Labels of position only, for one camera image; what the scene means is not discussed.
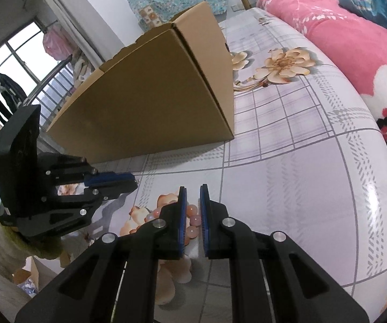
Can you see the floral checked bed sheet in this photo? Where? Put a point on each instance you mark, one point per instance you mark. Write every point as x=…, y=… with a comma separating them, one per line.
x=297, y=175

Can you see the metal window railing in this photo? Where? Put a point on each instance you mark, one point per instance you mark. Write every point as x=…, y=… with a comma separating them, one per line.
x=50, y=87

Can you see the pink floral blanket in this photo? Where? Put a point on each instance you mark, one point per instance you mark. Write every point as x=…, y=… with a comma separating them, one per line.
x=341, y=40

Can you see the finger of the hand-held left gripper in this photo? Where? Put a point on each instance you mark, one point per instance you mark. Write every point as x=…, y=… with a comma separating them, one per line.
x=79, y=208
x=106, y=178

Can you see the pink plastic bag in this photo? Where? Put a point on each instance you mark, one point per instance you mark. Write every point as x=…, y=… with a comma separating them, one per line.
x=57, y=42

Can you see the person's left forearm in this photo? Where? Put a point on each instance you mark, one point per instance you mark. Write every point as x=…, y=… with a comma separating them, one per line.
x=1, y=252

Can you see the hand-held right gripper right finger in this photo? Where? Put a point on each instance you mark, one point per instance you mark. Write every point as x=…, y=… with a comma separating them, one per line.
x=204, y=208

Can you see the brown cardboard box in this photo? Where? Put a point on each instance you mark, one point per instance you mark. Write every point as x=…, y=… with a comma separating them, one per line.
x=153, y=91

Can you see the black hanging jacket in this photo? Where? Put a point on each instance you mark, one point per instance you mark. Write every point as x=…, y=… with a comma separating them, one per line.
x=6, y=94

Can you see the small open cardboard box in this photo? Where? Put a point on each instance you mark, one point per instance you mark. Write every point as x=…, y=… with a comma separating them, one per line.
x=42, y=272

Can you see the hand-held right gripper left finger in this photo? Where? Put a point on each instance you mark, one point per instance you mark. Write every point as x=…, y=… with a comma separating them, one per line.
x=181, y=208

